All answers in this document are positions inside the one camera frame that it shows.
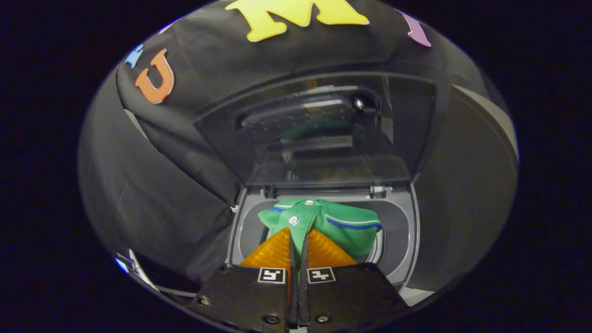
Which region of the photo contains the black backdrop cloth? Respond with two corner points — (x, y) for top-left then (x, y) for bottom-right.
(79, 0), (486, 284)

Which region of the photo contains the beige cabinet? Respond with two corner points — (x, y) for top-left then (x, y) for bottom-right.
(409, 83), (519, 293)

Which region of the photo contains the green polo shirt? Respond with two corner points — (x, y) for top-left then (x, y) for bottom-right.
(258, 199), (382, 269)

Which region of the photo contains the white and blue object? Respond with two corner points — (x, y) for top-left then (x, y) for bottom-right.
(114, 249), (160, 292)

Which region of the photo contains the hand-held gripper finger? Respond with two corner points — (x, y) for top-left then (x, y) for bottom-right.
(299, 228), (410, 332)
(187, 227), (297, 332)

